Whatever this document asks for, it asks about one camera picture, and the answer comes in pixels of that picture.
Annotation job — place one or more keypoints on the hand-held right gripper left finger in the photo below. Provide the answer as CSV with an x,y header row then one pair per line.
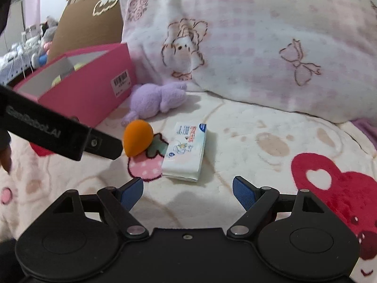
x,y
132,193

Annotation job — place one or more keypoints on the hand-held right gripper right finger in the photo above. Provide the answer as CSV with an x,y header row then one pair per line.
x,y
244,193

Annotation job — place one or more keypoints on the pink cardboard box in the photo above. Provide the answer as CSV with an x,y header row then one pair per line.
x,y
88,94

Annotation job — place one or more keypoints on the orange makeup sponge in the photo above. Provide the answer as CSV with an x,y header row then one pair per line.
x,y
137,137

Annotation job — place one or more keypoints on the white tissue packet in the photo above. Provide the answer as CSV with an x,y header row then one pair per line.
x,y
182,153

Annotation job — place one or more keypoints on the purple plush toy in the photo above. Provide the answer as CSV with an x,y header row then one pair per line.
x,y
147,100

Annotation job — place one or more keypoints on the person's left hand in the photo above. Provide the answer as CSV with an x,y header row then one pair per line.
x,y
5,159

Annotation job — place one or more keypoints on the cream printed bed blanket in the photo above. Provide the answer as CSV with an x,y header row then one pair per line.
x,y
235,153

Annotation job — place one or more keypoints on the cluttered white shelf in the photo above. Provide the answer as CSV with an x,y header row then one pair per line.
x,y
17,59

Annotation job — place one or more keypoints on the grey plush toy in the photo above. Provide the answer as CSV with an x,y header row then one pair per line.
x,y
48,31

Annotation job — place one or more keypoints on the brown pillow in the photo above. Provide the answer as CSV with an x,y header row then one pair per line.
x,y
85,26

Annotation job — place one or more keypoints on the purple cloth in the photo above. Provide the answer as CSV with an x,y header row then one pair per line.
x,y
366,132

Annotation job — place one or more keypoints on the pink white bear pillow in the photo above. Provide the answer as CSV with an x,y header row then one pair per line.
x,y
250,35

